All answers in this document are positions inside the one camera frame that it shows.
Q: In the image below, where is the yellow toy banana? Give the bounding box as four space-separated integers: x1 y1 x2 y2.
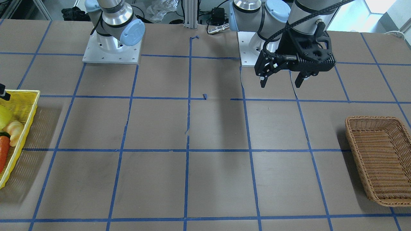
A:
0 105 14 130

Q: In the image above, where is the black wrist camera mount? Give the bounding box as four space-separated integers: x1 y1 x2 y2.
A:
277 22 336 76

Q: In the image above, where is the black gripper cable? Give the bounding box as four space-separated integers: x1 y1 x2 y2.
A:
263 0 357 60

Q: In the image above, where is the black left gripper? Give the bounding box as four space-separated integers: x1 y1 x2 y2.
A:
254 30 336 89

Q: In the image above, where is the beige toy croissant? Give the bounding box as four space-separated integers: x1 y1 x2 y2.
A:
5 120 24 147

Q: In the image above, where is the yellow plastic basket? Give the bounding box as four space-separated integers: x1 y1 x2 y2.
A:
1 90 40 188

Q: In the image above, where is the orange toy carrot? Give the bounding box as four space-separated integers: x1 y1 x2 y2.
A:
0 136 10 172

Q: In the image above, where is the aluminium frame post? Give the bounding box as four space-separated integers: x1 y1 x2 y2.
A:
182 0 199 30

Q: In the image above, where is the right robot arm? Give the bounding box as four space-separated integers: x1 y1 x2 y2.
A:
84 0 145 53

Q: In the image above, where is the brown wicker basket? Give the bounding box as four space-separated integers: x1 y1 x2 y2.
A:
345 116 411 207

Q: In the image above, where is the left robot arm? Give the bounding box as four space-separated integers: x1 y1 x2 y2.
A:
229 0 345 88

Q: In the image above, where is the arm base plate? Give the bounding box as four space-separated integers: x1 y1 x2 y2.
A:
82 32 142 64
237 32 265 67

